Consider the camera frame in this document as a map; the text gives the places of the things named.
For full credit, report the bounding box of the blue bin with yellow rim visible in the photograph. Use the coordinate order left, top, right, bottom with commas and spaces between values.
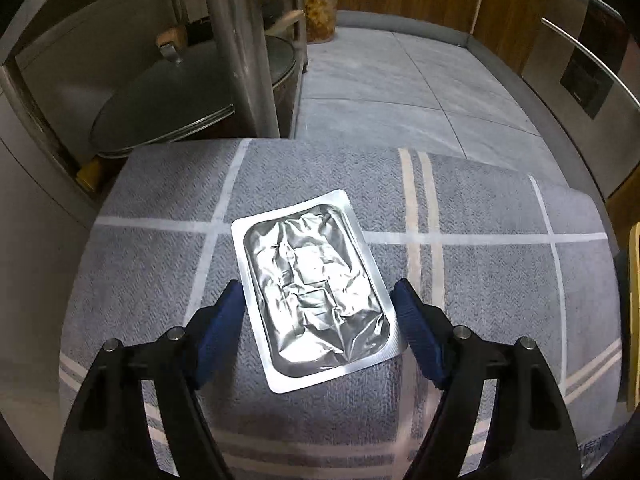
614, 223, 639, 312

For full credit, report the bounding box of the wooden handle on shelf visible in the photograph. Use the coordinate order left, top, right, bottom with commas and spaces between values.
265, 9, 306, 41

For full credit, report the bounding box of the blue white carton box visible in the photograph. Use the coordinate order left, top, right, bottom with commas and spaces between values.
578, 426, 624, 478

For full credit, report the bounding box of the stainless steel oven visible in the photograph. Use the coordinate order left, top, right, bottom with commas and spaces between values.
523, 0, 639, 197

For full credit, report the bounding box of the large pot with glass lid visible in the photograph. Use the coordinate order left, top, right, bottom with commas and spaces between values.
89, 34, 302, 161

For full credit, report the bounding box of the yellow item on shelf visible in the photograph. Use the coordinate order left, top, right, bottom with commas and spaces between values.
75, 156, 103, 194

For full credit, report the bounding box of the silver foil blister pack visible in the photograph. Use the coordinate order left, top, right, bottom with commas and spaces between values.
230, 190, 407, 394

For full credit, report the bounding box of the stainless steel shelf rack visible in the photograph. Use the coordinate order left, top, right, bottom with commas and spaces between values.
0, 0, 312, 212

